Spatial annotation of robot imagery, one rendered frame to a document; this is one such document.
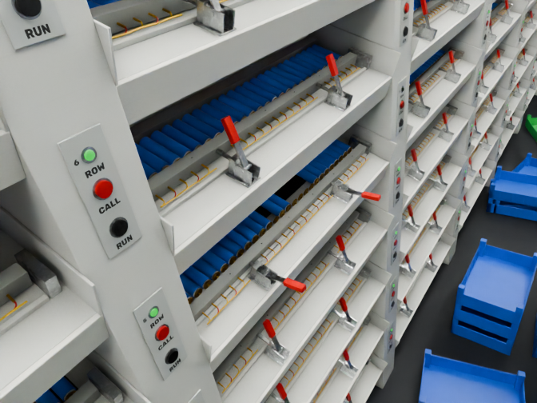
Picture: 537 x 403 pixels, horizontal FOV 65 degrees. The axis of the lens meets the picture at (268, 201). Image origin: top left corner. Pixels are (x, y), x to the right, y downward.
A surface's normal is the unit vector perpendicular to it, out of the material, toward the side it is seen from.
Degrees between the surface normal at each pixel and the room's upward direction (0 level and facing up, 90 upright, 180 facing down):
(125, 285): 90
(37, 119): 90
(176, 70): 108
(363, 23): 90
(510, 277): 0
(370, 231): 18
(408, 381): 0
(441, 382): 0
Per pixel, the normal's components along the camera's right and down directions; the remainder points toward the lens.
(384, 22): -0.59, 0.52
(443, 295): -0.13, -0.82
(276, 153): 0.12, -0.71
